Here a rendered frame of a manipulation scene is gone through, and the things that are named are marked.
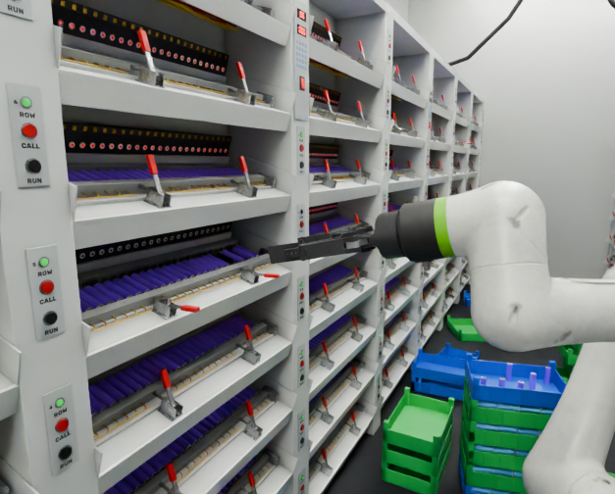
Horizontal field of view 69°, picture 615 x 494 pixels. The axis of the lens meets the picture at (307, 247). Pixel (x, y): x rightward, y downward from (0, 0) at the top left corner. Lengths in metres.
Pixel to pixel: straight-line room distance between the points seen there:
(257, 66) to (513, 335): 0.89
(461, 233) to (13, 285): 0.59
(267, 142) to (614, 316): 0.84
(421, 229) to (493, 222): 0.10
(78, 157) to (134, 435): 0.50
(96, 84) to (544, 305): 0.68
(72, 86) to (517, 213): 0.62
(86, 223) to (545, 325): 0.63
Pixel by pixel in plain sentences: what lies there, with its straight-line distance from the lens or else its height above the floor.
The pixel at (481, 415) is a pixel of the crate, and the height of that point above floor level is 0.35.
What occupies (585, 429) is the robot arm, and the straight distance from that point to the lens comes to 1.04.
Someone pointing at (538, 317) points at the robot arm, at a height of 0.98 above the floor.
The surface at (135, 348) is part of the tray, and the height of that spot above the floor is 0.87.
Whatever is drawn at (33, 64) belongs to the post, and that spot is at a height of 1.29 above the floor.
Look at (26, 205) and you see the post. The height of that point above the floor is 1.12.
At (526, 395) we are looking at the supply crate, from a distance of 1.67.
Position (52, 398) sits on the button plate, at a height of 0.85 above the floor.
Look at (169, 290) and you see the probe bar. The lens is 0.90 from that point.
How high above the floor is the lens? 1.17
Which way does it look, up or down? 11 degrees down
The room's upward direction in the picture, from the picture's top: straight up
